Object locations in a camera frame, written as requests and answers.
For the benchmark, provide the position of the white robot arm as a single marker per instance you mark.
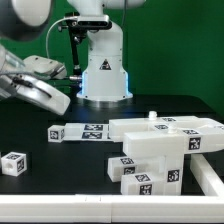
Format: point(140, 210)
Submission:
point(103, 81)

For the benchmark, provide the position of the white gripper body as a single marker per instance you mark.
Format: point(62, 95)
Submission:
point(40, 94)

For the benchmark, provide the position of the white cube nut far left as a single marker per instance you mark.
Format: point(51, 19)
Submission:
point(14, 164)

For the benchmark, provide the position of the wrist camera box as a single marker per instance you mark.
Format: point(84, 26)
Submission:
point(47, 68)

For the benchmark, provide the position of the white L-shaped border fence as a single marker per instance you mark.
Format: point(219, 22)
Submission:
point(208, 208)

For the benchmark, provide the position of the white cube nut with tag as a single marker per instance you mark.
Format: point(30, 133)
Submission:
point(56, 133)

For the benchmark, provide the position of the black camera on stand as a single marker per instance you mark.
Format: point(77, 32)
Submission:
point(77, 23)

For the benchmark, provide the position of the white long side bar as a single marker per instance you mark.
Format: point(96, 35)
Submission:
point(118, 127)
point(205, 139)

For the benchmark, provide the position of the white chair seat part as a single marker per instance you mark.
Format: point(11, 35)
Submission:
point(173, 166)

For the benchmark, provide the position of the white flat chair back panel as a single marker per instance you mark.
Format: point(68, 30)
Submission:
point(86, 132)

